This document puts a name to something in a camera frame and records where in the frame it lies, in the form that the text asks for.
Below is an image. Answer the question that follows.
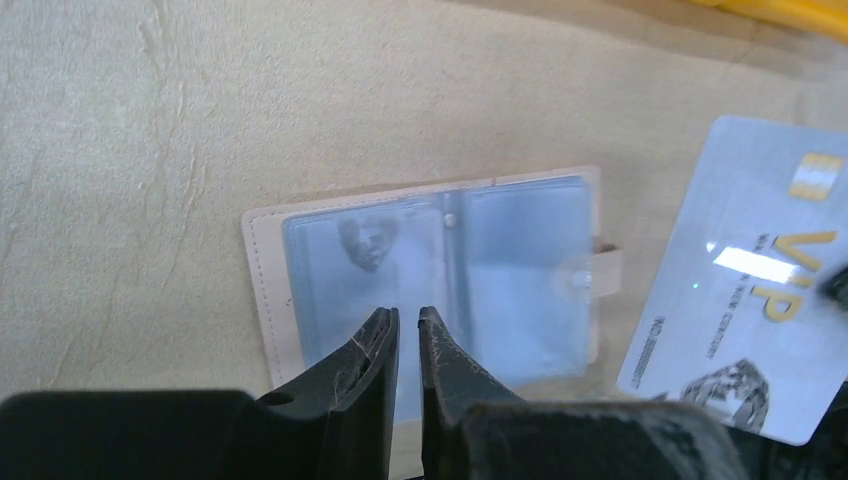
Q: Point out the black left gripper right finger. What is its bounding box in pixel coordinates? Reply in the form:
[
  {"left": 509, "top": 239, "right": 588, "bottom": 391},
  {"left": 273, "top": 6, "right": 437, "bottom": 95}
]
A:
[{"left": 418, "top": 307, "right": 748, "bottom": 479}]

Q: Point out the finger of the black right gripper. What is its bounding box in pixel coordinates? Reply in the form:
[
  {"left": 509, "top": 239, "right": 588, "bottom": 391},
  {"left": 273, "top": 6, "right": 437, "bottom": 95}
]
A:
[{"left": 821, "top": 265, "right": 848, "bottom": 312}]

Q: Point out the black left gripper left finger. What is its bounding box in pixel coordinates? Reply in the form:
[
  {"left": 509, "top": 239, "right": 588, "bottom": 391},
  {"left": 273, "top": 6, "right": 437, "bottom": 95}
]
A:
[{"left": 1, "top": 308, "right": 400, "bottom": 479}]

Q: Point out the beige leather card holder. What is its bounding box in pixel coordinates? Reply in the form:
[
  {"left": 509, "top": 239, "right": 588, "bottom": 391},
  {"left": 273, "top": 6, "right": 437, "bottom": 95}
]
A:
[{"left": 241, "top": 166, "right": 621, "bottom": 423}]

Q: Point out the yellow three-compartment bin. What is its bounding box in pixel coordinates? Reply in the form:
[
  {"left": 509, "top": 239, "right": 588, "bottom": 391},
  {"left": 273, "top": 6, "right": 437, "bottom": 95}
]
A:
[{"left": 694, "top": 0, "right": 847, "bottom": 44}]

